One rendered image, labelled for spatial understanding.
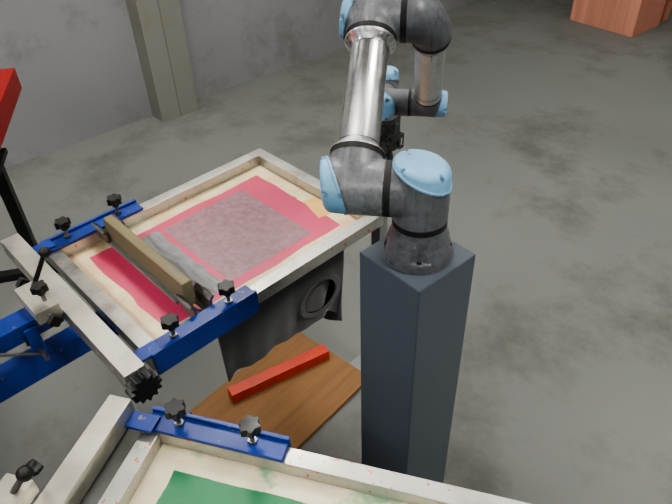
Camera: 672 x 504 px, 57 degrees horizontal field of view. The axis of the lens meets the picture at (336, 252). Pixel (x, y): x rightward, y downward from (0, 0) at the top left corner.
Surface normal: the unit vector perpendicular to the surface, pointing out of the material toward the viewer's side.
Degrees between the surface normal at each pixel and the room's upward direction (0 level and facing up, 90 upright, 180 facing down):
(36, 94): 90
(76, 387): 0
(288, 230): 0
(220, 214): 0
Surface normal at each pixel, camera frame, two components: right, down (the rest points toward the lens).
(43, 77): 0.66, 0.46
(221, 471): -0.03, -0.78
